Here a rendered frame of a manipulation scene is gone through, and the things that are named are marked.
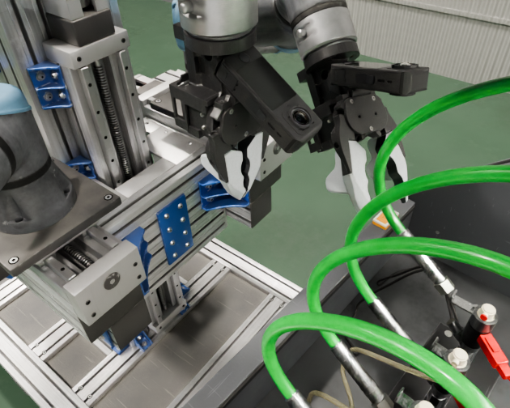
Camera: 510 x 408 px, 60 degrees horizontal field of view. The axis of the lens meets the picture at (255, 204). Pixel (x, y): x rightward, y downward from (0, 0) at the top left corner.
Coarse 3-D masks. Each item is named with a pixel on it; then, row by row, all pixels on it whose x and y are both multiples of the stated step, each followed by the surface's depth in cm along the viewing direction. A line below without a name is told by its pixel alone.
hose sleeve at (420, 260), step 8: (408, 232) 57; (416, 256) 57; (424, 256) 57; (424, 264) 57; (432, 264) 57; (424, 272) 57; (432, 272) 56; (440, 272) 57; (432, 280) 57; (440, 280) 56
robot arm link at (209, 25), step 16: (192, 0) 39; (208, 0) 38; (224, 0) 38; (240, 0) 39; (256, 0) 41; (192, 16) 40; (208, 16) 39; (224, 16) 39; (240, 16) 40; (256, 16) 42; (192, 32) 41; (208, 32) 40; (224, 32) 40; (240, 32) 41
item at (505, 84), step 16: (496, 80) 40; (448, 96) 43; (464, 96) 42; (480, 96) 41; (416, 112) 47; (432, 112) 45; (400, 128) 49; (384, 144) 52; (384, 160) 53; (384, 176) 55; (384, 208) 57; (400, 224) 57
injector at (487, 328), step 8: (448, 320) 60; (456, 320) 59; (472, 320) 55; (480, 320) 54; (496, 320) 54; (456, 328) 59; (464, 328) 58; (472, 328) 56; (480, 328) 55; (488, 328) 54; (456, 336) 59; (464, 336) 58; (472, 336) 56; (464, 344) 58; (472, 344) 57; (472, 352) 58
